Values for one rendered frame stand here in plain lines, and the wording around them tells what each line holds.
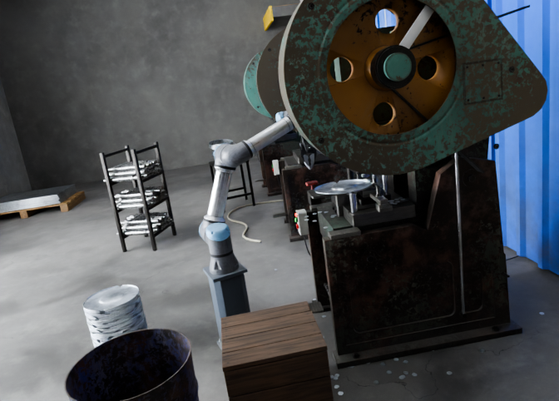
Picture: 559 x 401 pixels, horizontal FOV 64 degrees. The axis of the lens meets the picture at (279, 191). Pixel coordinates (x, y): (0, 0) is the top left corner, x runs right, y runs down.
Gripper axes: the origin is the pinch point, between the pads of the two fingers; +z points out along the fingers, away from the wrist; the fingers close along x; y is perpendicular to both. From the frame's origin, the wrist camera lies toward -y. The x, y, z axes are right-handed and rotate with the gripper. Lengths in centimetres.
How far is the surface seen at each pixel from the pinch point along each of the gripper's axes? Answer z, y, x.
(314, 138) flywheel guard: -27, -80, 10
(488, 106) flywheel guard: -28, -80, -60
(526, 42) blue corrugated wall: -51, 5, -135
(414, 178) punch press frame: 3, -52, -40
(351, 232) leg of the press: 21, -60, -5
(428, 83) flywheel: -40, -73, -40
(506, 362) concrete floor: 85, -83, -63
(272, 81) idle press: -50, 99, 5
